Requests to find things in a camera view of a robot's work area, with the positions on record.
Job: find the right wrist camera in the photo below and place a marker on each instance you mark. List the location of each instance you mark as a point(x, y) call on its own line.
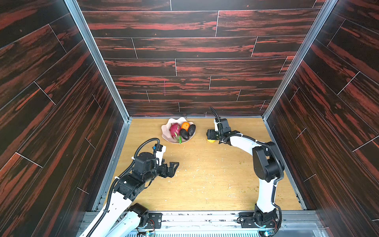
point(217, 123)

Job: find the orange fruit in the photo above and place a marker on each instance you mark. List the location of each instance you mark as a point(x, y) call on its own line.
point(185, 126)

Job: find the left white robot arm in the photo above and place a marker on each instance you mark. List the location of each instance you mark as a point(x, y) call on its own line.
point(120, 216)

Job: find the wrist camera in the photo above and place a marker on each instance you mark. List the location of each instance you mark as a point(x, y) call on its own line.
point(159, 150)
point(217, 123)

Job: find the pink faceted fruit bowl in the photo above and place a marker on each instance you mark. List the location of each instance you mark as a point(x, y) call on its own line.
point(166, 133)

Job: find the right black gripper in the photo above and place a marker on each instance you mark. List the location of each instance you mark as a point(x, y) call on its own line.
point(216, 135)

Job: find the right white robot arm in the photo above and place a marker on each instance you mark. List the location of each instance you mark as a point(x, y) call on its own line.
point(268, 167)

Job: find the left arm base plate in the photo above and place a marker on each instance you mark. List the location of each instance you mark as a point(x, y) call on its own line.
point(151, 220)

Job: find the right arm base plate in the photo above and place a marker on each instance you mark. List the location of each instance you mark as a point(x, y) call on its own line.
point(258, 219)

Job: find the dark avocado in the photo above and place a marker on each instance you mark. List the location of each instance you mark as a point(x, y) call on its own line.
point(184, 134)
point(191, 129)

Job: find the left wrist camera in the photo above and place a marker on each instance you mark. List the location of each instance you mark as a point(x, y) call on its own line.
point(159, 150)

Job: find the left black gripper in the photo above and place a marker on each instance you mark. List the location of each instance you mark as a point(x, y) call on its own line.
point(170, 173)

